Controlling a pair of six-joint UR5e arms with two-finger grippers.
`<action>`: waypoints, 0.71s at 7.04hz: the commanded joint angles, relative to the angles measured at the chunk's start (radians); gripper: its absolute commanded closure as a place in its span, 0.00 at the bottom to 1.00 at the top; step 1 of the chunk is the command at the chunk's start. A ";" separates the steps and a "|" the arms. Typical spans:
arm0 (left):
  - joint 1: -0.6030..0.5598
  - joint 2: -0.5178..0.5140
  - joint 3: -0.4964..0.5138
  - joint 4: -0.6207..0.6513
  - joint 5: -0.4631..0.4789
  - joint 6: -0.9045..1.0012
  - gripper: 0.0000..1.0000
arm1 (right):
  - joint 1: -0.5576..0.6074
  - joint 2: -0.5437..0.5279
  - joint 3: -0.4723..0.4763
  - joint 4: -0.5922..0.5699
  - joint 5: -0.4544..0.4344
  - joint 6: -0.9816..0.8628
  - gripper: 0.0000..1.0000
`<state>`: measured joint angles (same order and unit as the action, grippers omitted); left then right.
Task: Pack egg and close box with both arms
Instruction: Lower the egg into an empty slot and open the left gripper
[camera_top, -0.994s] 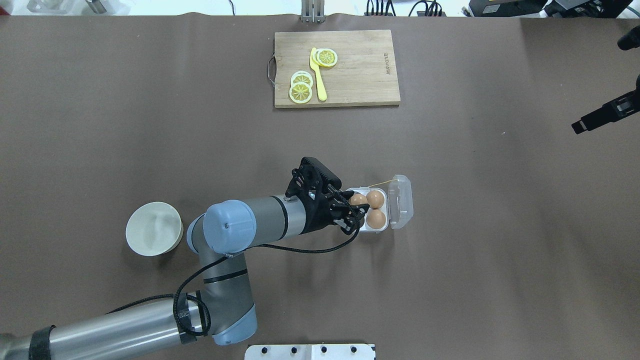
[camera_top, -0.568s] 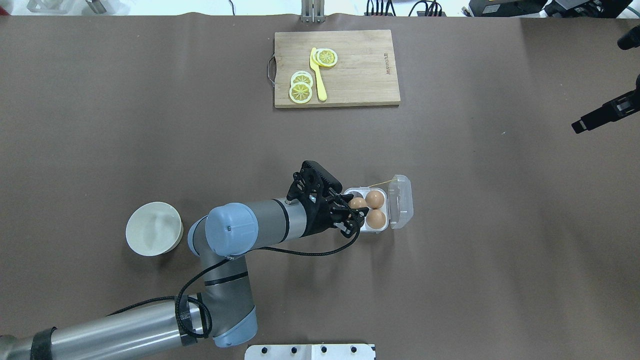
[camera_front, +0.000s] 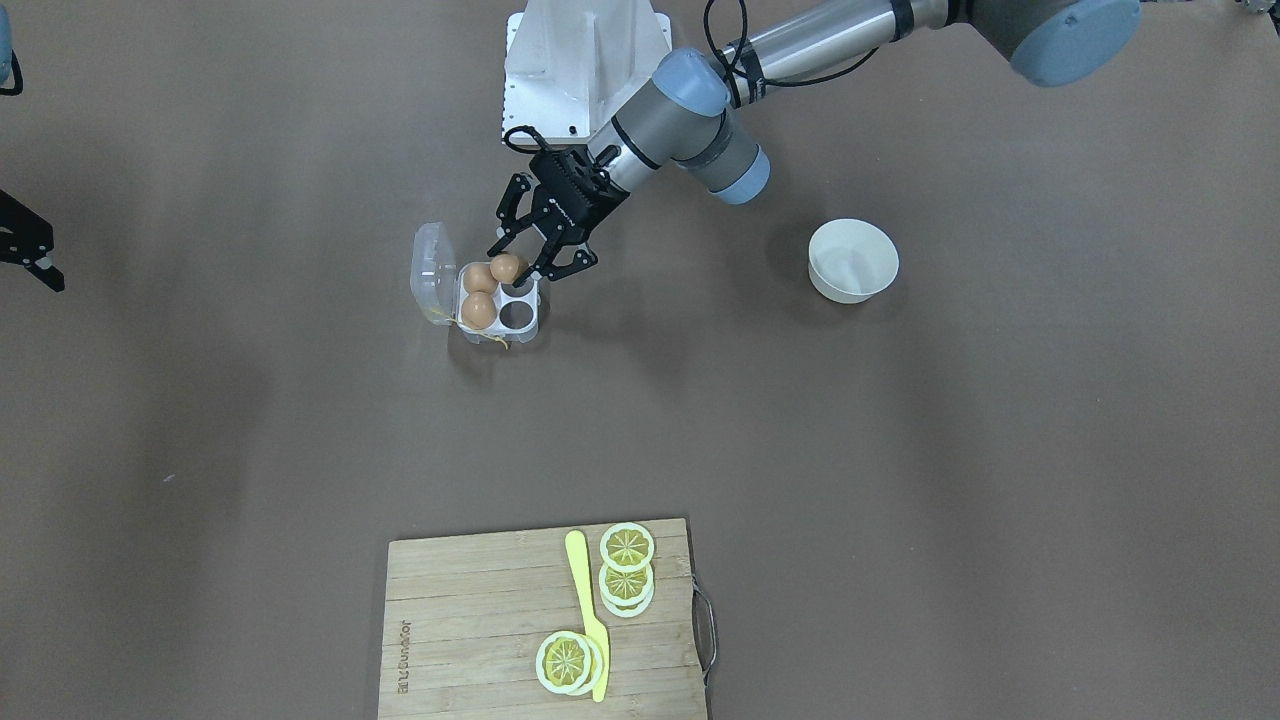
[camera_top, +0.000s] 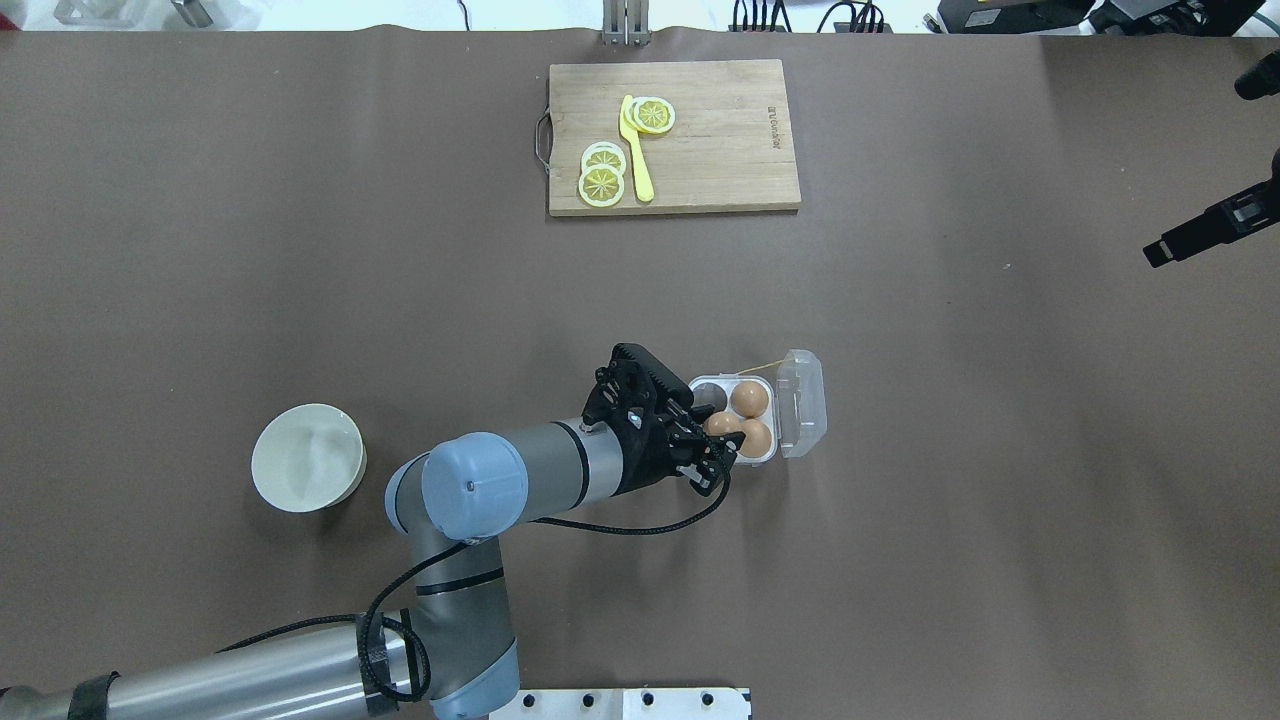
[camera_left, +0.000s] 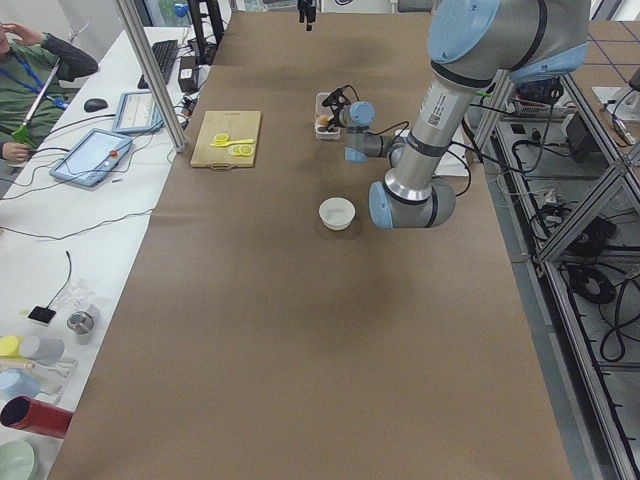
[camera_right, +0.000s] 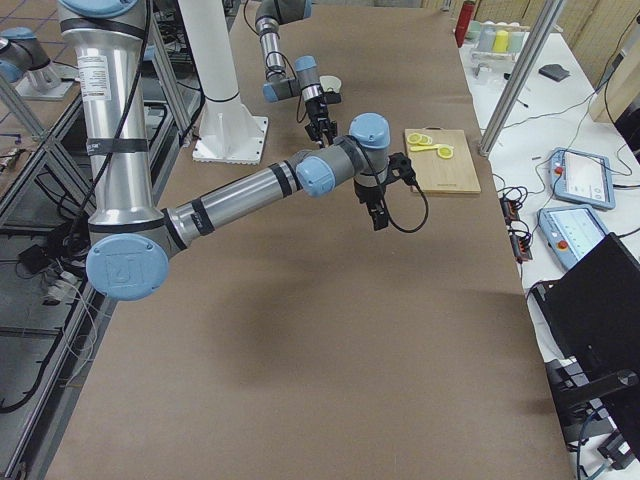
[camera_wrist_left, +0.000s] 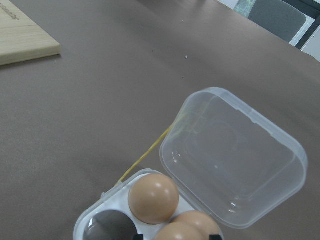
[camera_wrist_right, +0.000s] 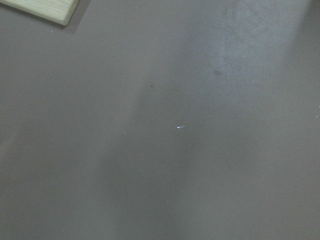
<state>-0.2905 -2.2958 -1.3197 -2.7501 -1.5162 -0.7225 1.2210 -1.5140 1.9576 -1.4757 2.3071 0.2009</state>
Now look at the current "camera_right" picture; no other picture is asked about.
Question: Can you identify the red cylinder bottle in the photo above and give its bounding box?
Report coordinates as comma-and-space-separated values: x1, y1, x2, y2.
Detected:
454, 0, 475, 48

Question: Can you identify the grey cup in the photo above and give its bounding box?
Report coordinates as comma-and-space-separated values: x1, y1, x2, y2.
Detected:
477, 26, 496, 52

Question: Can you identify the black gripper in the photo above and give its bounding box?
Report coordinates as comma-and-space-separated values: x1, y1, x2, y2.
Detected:
305, 97, 337, 145
354, 182, 389, 231

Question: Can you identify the yellow cup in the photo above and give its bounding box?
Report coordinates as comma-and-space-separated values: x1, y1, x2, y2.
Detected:
492, 29, 509, 53

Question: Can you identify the lemon slice lower left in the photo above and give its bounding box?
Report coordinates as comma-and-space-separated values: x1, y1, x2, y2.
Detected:
436, 144, 454, 159

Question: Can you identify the aluminium frame post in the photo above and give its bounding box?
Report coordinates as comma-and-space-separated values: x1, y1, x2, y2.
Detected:
479, 0, 566, 157

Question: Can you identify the light blue cup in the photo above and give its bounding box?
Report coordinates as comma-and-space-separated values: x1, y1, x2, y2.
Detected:
507, 31, 525, 54

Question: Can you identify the teach pendant near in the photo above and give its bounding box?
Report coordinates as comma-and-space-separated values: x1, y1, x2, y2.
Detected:
538, 204, 609, 270

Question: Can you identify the small black square pad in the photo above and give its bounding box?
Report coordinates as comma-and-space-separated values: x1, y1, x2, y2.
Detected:
538, 64, 571, 82

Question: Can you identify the white round bowl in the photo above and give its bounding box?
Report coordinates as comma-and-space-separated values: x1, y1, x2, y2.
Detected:
320, 75, 342, 95

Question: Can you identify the black laptop monitor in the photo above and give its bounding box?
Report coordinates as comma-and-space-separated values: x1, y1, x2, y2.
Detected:
534, 233, 639, 454

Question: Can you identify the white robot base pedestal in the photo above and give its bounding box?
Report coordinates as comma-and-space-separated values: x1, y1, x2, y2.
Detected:
179, 0, 268, 165

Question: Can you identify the wooden cutting board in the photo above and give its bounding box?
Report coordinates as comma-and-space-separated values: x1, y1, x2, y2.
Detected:
404, 128, 481, 195

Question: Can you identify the teach pendant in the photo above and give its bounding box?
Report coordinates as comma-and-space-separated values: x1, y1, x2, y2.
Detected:
538, 204, 609, 270
549, 148, 616, 210

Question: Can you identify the teach pendant far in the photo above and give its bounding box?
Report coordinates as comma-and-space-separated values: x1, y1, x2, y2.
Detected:
549, 148, 616, 210

